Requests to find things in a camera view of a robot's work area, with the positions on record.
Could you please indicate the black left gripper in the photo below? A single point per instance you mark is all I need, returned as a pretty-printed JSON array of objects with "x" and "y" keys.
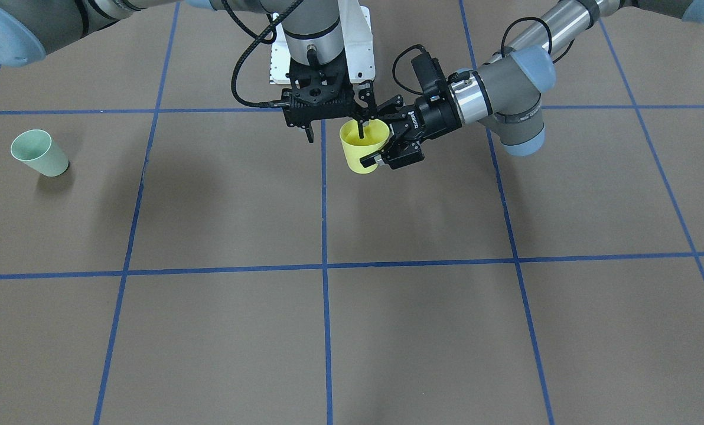
[{"x": 436, "y": 114}]

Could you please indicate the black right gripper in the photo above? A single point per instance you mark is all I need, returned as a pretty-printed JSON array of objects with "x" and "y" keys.
[{"x": 364, "y": 96}]

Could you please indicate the yellow plastic cup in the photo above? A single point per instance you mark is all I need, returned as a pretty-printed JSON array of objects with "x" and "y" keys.
[{"x": 375, "y": 134}]

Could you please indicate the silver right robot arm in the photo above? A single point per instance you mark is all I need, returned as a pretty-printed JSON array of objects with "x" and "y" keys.
[{"x": 119, "y": 39}]

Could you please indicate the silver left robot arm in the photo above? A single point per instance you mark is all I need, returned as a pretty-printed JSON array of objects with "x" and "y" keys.
[{"x": 503, "y": 94}]

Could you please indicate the green plastic cup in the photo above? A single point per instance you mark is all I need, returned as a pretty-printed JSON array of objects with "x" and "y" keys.
[{"x": 36, "y": 149}]

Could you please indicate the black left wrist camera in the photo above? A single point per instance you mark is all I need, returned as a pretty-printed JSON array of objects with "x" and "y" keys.
[{"x": 429, "y": 75}]

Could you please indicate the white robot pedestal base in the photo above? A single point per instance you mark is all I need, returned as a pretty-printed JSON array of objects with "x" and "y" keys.
[{"x": 361, "y": 53}]

